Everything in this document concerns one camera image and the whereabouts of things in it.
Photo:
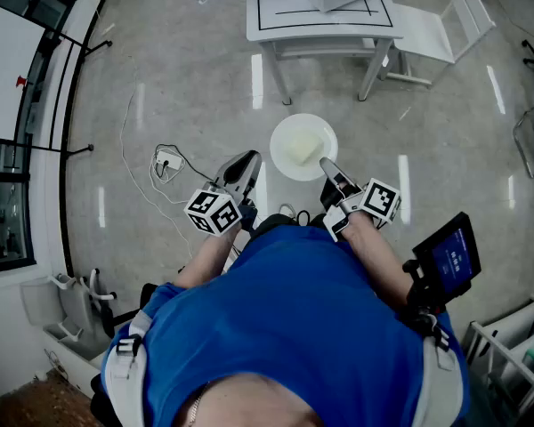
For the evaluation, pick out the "black tablet with blue screen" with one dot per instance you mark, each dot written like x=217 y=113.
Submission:
x=454 y=260

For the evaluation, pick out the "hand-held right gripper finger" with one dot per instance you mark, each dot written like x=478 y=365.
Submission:
x=329 y=195
x=334 y=174

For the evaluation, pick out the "dark glass window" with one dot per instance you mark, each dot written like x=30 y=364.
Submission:
x=4 y=225

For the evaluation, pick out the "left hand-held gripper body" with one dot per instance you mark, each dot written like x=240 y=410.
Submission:
x=213 y=211

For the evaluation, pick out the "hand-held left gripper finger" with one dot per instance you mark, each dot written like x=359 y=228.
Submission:
x=238 y=169
x=254 y=185

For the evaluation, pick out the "black whiteboard stand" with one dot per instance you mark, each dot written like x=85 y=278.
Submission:
x=80 y=150

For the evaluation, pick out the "white slatted chair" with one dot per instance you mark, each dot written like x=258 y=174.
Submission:
x=420 y=34

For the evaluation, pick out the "white power strip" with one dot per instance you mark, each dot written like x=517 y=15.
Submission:
x=173 y=160

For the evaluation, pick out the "white shelf rack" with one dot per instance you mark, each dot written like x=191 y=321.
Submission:
x=507 y=354

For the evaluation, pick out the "white table with black lines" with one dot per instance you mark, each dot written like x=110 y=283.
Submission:
x=285 y=2

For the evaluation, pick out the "person's bare neck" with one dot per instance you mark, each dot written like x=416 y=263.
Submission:
x=258 y=403

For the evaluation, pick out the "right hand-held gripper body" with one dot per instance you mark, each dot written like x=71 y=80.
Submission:
x=380 y=200

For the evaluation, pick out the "whiteboard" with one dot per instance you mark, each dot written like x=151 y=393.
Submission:
x=9 y=69

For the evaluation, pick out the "person's blue shirt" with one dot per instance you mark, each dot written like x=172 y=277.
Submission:
x=293 y=305

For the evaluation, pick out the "metal frame chair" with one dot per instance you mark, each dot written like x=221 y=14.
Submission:
x=527 y=149

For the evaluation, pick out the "person's right forearm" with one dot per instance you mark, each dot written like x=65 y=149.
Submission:
x=374 y=256

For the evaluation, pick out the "white plastic storage cart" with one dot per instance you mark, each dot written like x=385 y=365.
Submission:
x=71 y=309

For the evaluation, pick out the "red magnet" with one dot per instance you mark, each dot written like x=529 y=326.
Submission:
x=21 y=80

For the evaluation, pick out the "white round plate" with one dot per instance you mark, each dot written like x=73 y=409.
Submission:
x=285 y=136

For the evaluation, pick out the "person's left forearm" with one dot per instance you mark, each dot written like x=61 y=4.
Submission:
x=209 y=256

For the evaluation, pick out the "person's white shoe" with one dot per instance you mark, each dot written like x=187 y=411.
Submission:
x=287 y=210

